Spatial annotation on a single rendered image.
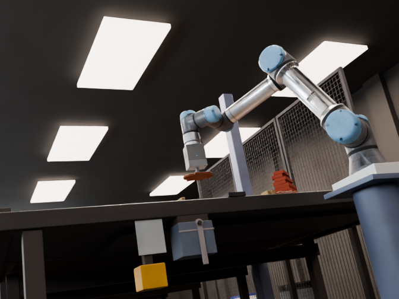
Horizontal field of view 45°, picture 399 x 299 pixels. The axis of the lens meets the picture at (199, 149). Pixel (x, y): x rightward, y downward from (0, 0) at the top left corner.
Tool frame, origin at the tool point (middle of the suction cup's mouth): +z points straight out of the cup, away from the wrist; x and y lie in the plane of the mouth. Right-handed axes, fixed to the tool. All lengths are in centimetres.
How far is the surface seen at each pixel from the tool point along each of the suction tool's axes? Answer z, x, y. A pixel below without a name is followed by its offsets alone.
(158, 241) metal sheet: 30, 31, 28
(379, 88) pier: -175, -277, -346
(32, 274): 36, 37, 69
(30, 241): 26, 38, 69
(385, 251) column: 47, 48, -48
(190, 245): 33.3, 32.1, 17.1
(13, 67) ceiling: -195, -237, 93
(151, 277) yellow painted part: 42, 35, 33
